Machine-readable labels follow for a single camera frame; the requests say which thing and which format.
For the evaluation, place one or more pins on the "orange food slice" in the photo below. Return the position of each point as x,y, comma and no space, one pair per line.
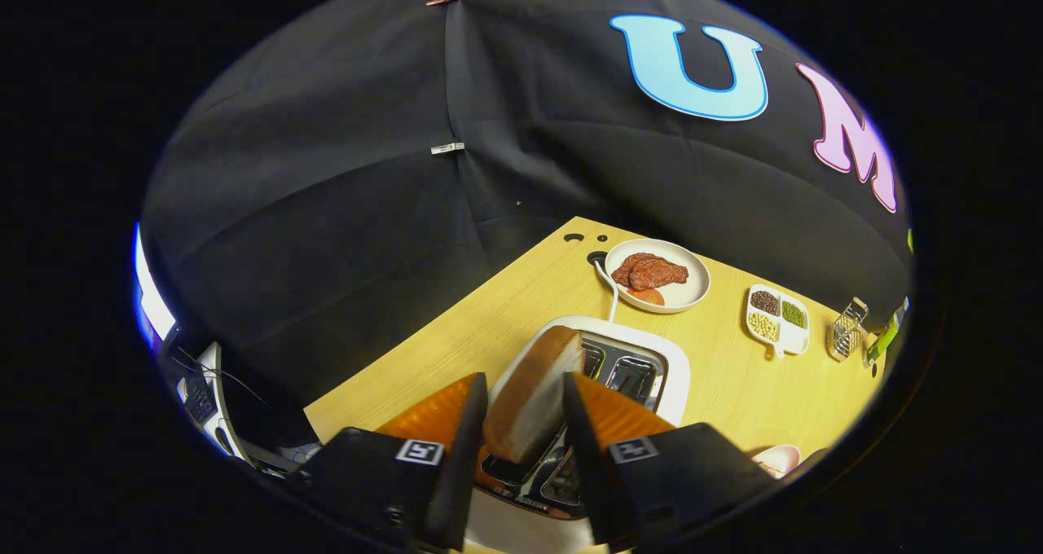
646,296

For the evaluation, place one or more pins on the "white divided dish with beans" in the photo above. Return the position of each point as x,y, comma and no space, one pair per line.
794,340

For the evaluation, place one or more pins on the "clear bottle with green label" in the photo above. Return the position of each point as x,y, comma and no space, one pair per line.
882,344

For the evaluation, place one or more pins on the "pink plate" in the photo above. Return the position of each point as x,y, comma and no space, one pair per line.
778,459

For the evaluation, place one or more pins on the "brown meat piece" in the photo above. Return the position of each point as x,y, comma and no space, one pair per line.
652,273

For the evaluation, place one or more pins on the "black backdrop cloth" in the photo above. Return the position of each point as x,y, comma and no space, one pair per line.
326,212

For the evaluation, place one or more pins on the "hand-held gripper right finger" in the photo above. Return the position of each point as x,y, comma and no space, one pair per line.
591,472

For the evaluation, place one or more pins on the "white clip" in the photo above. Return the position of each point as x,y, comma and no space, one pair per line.
447,148

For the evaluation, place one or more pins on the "white toaster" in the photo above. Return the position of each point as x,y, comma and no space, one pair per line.
668,375

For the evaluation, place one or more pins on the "round white plate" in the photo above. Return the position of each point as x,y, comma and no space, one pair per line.
693,289

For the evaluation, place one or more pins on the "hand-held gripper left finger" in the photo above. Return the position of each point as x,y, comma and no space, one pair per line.
464,472

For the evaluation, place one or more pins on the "white and black equipment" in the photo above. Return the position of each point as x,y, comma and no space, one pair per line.
208,411

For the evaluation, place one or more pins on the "bread slice with brown crust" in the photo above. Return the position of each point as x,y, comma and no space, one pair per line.
530,399

